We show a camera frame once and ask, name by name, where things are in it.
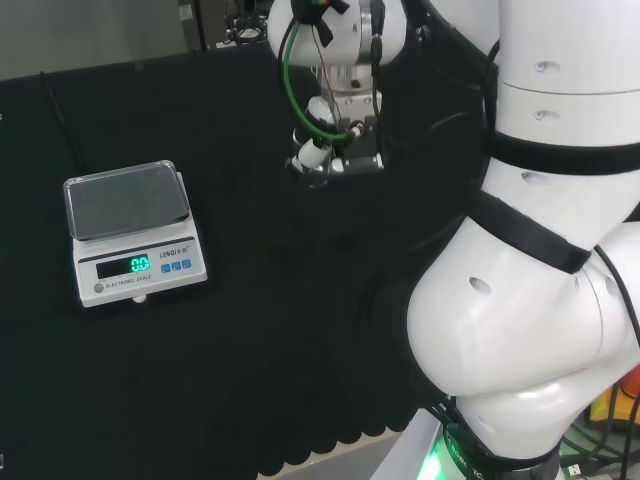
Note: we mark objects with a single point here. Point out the black bench cloth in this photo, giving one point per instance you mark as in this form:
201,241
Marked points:
225,380

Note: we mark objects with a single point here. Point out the white electronic balance steel pan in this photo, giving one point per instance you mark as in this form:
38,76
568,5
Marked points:
140,260

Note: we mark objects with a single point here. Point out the dark background equipment rack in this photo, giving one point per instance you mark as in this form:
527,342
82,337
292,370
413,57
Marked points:
235,22

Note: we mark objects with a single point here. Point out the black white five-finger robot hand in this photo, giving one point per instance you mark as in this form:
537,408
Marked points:
361,150

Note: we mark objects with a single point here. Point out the yellow stop button box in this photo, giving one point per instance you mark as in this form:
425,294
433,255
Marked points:
600,411

